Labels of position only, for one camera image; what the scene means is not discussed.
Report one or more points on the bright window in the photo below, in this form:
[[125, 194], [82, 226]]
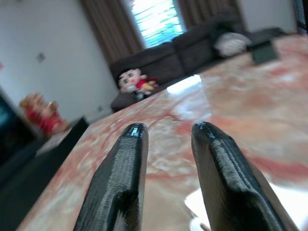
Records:
[[156, 21]]

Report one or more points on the dark grey sofa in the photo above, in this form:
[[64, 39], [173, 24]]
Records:
[[156, 62]]

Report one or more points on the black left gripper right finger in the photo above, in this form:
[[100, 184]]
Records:
[[223, 173]]

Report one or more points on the marble-top red-edged folding table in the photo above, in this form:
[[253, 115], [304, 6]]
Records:
[[228, 96]]

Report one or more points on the plush boy doll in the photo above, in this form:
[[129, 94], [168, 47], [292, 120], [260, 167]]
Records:
[[128, 80]]

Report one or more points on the brown curtain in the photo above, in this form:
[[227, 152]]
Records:
[[204, 12], [110, 26]]

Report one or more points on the black television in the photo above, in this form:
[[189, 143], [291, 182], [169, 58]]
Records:
[[10, 137]]

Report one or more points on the black low TV console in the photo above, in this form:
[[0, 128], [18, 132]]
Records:
[[36, 173]]

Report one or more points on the striped white pillow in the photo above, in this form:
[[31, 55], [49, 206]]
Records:
[[231, 43]]

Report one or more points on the thin magazine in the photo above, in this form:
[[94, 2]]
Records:
[[51, 145]]

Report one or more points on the red and gold figurine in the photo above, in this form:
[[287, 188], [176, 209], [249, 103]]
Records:
[[44, 115]]

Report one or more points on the dark grey ottoman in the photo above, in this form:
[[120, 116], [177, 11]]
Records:
[[125, 102]]

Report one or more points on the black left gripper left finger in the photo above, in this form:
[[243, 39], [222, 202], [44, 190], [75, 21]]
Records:
[[120, 173]]

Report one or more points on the small dark box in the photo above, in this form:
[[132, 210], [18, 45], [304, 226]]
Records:
[[263, 51]]

